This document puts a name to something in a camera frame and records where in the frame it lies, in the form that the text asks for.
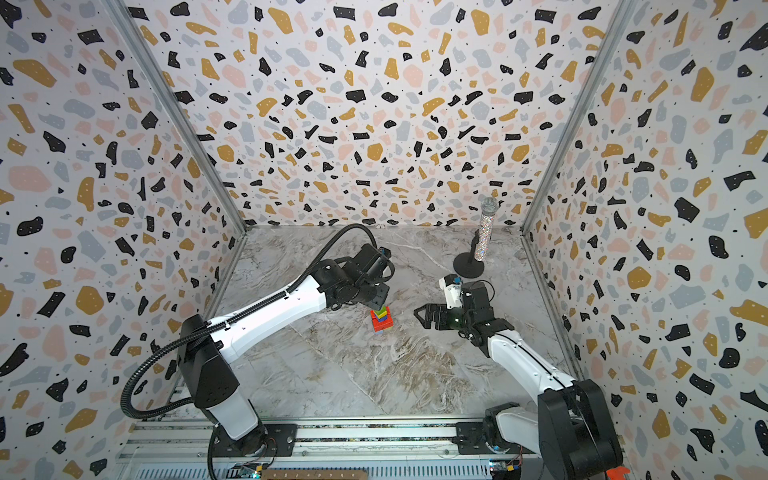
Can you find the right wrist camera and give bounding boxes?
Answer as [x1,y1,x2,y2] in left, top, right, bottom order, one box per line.
[439,274,463,310]

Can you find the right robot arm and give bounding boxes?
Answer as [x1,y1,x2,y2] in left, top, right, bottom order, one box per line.
[414,275,623,479]

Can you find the wooden strip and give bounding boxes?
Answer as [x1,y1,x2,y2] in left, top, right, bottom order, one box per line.
[260,468,369,480]

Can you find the aluminium mounting rail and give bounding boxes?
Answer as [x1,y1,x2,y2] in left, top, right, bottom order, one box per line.
[116,416,631,480]

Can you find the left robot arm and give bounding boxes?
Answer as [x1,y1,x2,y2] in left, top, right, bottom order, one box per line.
[178,243,395,442]

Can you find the red block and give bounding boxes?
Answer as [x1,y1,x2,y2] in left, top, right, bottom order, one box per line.
[371,316,394,332]

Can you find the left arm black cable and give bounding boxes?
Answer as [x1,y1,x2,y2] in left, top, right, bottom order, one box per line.
[119,223,379,420]

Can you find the red clamp handle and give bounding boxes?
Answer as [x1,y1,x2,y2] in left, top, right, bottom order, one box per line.
[605,466,630,480]

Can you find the glitter microphone on stand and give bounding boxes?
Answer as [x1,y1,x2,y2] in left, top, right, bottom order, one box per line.
[453,197,499,279]

